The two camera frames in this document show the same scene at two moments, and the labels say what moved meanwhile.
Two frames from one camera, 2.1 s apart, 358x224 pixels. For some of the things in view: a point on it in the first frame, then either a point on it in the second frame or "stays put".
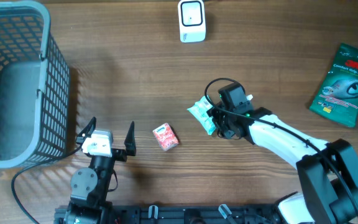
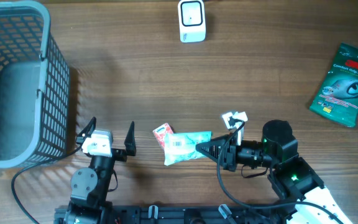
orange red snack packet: x=165 y=137 stays put
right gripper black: x=225 y=132 -> x=230 y=156
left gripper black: x=121 y=155 stays put
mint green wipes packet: x=199 y=109 -> x=182 y=146
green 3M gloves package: x=343 y=83 stays put
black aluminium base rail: x=188 y=214 stays put
